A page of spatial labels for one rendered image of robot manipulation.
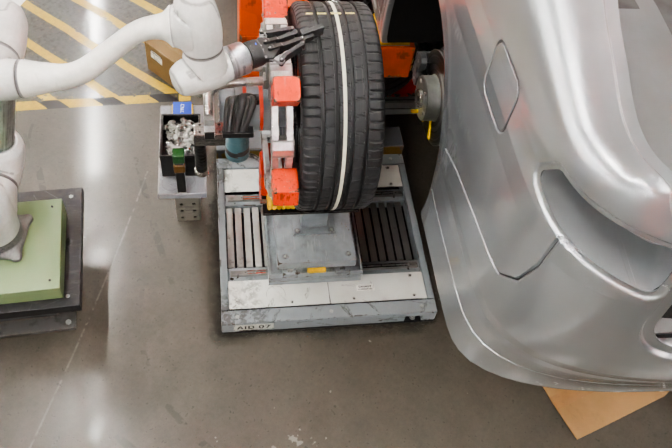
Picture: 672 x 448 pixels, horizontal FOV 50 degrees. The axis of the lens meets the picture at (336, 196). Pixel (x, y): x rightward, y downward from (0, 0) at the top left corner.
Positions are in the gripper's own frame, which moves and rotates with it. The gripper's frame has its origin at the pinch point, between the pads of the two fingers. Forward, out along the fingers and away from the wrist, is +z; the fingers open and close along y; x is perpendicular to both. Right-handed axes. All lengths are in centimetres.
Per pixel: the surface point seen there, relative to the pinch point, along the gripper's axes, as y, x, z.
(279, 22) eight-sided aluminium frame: -14.4, -8.4, -1.8
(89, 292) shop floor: -13, -118, -80
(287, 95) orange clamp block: 13.6, -4.2, -15.1
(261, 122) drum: -0.3, -32.8, -14.8
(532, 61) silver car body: 61, 45, 10
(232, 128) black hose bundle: 7.0, -19.0, -28.3
